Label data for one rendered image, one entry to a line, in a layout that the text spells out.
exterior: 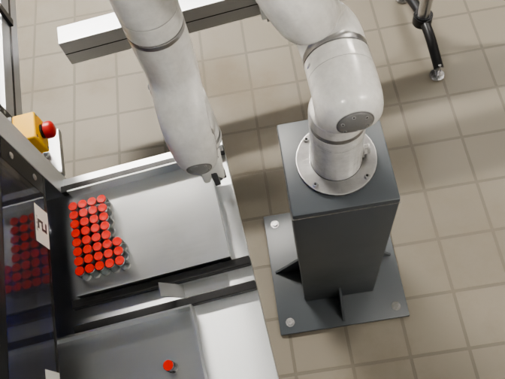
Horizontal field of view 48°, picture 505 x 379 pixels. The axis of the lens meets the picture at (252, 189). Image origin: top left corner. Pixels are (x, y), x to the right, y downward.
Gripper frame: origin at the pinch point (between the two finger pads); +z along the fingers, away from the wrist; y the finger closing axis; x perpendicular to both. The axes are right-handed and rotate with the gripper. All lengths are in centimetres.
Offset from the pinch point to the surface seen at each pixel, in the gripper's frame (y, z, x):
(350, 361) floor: 36, 93, 21
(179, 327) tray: 31.4, 3.6, -15.4
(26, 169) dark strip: -4.0, -16.2, -37.1
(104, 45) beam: -85, 43, -34
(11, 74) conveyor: -46, 1, -48
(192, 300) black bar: 26.8, 1.9, -11.5
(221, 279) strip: 23.4, 3.9, -4.8
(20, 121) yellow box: -19.6, -12.1, -39.9
